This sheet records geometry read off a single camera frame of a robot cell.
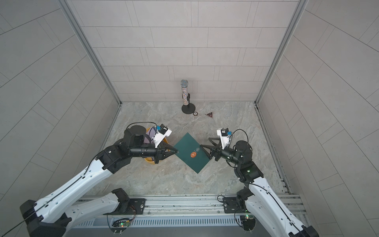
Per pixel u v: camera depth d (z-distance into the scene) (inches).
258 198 19.5
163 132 22.1
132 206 27.7
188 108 44.1
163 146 22.2
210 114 42.9
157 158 21.4
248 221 26.2
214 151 24.0
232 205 27.9
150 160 33.3
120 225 25.7
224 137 24.4
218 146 24.4
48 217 14.4
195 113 42.9
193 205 28.5
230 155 24.0
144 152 21.3
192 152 25.9
